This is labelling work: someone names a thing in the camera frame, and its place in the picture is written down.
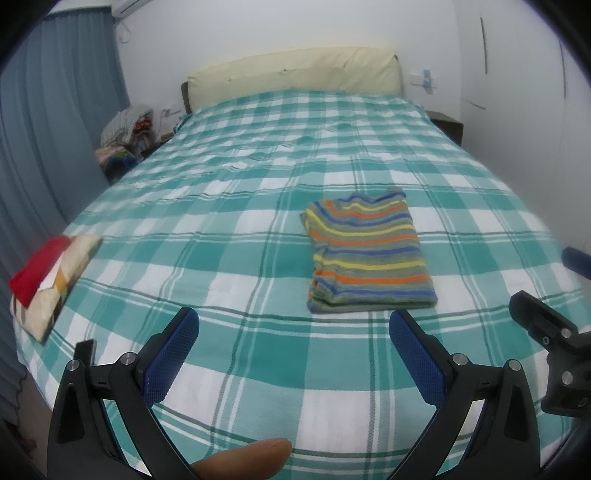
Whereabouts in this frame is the pile of clothes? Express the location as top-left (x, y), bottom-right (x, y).
top-left (95, 105), bottom-right (155, 181)

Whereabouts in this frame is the dark wooden nightstand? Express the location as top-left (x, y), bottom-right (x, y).
top-left (427, 111), bottom-right (464, 147)

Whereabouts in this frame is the cream padded headboard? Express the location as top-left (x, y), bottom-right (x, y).
top-left (181, 46), bottom-right (402, 114)

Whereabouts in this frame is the dark flat rectangular object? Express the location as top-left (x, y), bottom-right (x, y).
top-left (74, 340), bottom-right (98, 366)

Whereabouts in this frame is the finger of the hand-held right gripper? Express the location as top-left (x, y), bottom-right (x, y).
top-left (509, 291), bottom-right (591, 416)
top-left (562, 247), bottom-right (591, 280)

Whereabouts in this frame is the blue grey curtain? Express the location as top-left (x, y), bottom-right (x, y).
top-left (0, 11), bottom-right (131, 370)

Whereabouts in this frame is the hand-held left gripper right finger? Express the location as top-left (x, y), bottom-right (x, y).
top-left (389, 309), bottom-right (541, 480)

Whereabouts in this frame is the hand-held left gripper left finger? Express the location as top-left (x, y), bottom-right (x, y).
top-left (48, 307), bottom-right (200, 480)

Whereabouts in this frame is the red folded cloth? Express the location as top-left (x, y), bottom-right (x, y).
top-left (9, 235), bottom-right (71, 306)

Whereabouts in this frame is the green white plaid blanket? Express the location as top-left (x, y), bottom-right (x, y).
top-left (11, 88), bottom-right (591, 480)

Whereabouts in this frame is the striped knit sweater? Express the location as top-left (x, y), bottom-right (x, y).
top-left (300, 187), bottom-right (438, 315)

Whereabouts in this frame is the white wardrobe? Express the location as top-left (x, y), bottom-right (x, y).
top-left (455, 0), bottom-right (591, 245)

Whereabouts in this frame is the beige patterned folded cloth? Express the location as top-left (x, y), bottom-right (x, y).
top-left (11, 232), bottom-right (103, 344)

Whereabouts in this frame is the blue white wall fixture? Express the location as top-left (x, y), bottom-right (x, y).
top-left (410, 69), bottom-right (438, 93)

